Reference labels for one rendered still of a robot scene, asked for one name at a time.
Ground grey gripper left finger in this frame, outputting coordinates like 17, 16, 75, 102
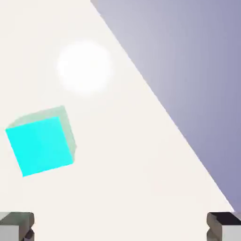
0, 211, 35, 241

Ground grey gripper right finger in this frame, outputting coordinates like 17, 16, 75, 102
206, 211, 241, 241

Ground small cyan cube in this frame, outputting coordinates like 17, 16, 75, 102
5, 105, 77, 177

